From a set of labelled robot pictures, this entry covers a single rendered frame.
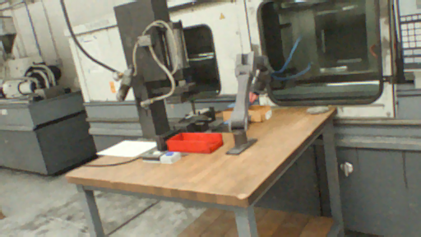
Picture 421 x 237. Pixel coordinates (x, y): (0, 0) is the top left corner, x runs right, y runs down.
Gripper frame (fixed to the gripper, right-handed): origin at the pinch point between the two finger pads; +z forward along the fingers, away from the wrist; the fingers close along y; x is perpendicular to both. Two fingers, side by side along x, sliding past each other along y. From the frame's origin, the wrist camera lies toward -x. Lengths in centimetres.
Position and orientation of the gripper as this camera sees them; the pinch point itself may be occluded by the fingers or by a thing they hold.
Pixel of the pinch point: (251, 102)
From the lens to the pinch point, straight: 211.3
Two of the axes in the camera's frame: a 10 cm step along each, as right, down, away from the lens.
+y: -7.9, -5.0, 3.6
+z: -2.9, 8.1, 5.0
